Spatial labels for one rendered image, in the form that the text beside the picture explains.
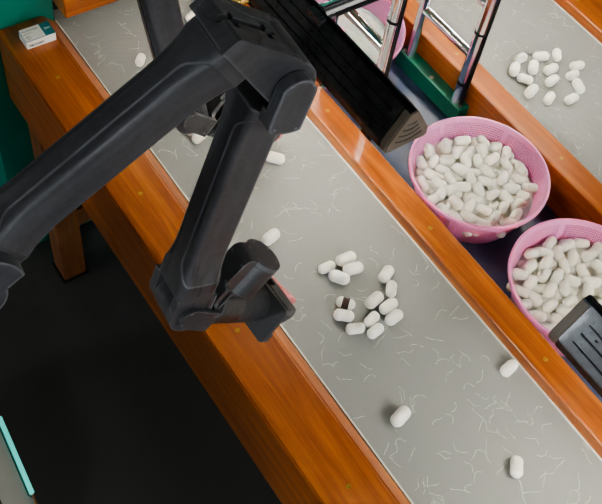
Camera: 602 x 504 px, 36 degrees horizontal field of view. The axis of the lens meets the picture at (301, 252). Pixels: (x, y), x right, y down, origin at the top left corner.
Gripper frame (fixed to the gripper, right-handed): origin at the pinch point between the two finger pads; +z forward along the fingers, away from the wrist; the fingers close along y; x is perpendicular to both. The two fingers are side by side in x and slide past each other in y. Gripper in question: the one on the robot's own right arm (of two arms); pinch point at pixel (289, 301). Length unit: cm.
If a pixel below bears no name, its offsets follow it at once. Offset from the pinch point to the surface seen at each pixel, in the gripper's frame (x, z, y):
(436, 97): -27, 57, 32
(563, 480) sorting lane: -5.6, 25.6, -42.6
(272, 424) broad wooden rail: 14.0, -1.6, -12.0
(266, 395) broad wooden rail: 12.8, -0.2, -7.6
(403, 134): -29.5, 2.7, 5.4
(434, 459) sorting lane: 4.0, 14.2, -29.1
